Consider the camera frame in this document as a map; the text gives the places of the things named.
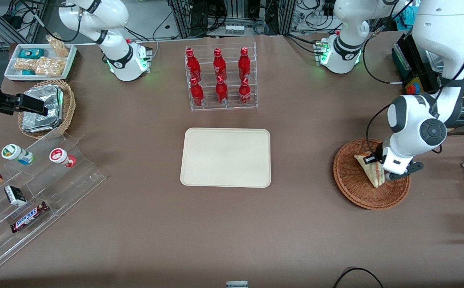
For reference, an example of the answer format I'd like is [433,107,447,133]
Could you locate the white bottle with red cap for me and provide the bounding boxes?
[49,148,77,168]

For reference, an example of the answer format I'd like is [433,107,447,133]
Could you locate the red cola bottle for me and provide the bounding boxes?
[215,75,229,105]
[186,48,201,80]
[238,47,252,80]
[239,77,252,105]
[213,48,228,80]
[190,77,205,107]

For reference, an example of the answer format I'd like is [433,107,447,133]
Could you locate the cream rectangular tray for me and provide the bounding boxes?
[180,128,271,188]

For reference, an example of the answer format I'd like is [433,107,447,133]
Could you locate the white rectangular snack tray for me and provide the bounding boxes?
[4,43,77,81]

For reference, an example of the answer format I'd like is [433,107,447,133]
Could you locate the clear acrylic bottle rack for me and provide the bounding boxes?
[185,42,258,112]

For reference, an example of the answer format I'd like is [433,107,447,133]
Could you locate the tan wicker basket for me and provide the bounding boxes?
[18,80,76,140]

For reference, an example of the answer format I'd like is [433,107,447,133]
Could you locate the brown Snickers bar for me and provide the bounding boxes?
[10,201,50,234]

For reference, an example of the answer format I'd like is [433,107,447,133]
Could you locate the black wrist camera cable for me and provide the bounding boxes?
[366,102,395,157]

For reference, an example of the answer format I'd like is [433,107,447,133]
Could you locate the large teal snack packet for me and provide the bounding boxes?
[19,48,45,59]

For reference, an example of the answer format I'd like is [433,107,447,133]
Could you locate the round brown wicker basket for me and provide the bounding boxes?
[333,138,411,210]

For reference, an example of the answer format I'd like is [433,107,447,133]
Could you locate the black cable loop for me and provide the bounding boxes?
[333,267,384,288]

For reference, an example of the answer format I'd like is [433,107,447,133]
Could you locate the clear bag of crackers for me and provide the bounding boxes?
[35,56,65,77]
[14,58,37,72]
[46,34,70,58]

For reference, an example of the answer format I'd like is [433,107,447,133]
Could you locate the black left wrist camera bracket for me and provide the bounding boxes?
[387,161,424,181]

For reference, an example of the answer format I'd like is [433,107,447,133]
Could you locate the small black white box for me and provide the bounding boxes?
[4,185,28,207]

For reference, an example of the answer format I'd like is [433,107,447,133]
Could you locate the triangle sandwich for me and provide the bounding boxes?
[354,153,386,188]

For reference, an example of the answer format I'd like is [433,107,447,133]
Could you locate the silver foil package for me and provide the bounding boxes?
[22,85,64,134]

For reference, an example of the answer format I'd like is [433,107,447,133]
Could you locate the white bottle with green cap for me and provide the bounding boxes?
[1,144,34,165]

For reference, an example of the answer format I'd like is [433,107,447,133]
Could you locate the clear acrylic stepped stand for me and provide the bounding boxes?
[0,132,107,272]

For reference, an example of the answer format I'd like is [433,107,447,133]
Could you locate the white power strip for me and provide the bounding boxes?
[224,23,246,36]

